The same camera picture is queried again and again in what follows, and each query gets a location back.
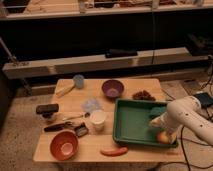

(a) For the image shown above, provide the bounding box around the orange bowl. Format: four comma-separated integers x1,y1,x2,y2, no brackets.
50,131,78,161

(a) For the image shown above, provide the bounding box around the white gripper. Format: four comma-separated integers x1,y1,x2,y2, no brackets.
149,113,180,139

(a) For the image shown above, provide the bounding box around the clear blue plastic wrap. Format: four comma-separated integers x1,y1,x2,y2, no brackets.
82,97,101,113

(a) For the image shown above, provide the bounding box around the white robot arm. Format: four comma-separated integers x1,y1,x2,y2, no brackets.
149,96,213,146

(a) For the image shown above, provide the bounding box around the metal spoon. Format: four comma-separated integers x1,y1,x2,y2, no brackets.
62,112,90,121

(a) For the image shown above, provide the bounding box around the wooden low table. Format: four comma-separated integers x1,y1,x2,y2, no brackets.
34,79,184,163

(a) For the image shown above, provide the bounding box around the purple bowl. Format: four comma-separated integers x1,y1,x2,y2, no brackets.
102,79,124,98

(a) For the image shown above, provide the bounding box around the white paper cup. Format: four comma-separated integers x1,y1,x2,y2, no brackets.
90,110,107,131

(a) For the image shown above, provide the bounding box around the green plastic tray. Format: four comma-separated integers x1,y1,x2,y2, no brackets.
113,99,178,148

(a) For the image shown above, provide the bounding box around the black brush block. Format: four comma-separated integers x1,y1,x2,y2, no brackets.
36,103,59,118

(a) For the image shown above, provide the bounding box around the black object on shelf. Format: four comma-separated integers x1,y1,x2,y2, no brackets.
105,49,138,58

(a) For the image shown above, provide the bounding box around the blue cup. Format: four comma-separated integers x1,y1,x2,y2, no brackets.
73,74,84,89

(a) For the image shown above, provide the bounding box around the wooden shelf beam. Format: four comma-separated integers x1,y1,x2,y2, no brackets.
2,47,208,79

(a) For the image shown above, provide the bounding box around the red yellow apple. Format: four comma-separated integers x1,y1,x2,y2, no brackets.
157,131,170,144

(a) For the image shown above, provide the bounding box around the orange sausage toy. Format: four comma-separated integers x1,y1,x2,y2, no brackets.
100,147,128,157

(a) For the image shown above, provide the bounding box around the brown crumpled object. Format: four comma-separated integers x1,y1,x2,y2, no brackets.
132,90,155,101

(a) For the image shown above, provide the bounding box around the small black box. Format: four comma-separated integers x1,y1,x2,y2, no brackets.
74,123,89,137

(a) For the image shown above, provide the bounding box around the black cable on floor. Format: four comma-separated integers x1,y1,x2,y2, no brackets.
179,124,213,171

